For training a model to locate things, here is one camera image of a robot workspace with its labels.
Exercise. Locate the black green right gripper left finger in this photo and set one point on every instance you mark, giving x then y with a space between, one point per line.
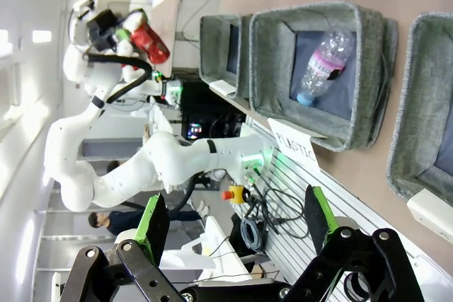
155 224

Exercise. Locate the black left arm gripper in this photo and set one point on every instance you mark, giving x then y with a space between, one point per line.
102 29

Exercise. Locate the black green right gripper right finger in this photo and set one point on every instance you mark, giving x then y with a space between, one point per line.
320 220

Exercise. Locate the red crushed can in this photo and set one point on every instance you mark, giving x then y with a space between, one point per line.
150 42

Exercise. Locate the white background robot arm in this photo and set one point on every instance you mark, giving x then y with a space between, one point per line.
155 86

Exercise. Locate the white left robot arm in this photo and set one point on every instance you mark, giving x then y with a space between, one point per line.
166 157

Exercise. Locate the white basket label card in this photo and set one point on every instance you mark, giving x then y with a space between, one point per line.
223 89
431 213

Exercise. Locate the grey felt basket with bottle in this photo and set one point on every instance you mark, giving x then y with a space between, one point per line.
272 68

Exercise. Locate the seated person in dark clothes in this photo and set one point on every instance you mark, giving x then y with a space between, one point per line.
141 219

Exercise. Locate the white paper plastic label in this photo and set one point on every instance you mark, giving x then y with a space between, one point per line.
293 146

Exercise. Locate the yellow emergency stop button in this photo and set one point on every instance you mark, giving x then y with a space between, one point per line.
239 194

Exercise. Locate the black computer tower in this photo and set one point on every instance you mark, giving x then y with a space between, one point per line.
209 111

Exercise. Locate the clear crushed plastic bottle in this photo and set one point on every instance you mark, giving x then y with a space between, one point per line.
325 65

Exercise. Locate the grey slotted aluminium base plate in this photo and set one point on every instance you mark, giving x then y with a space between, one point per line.
290 189

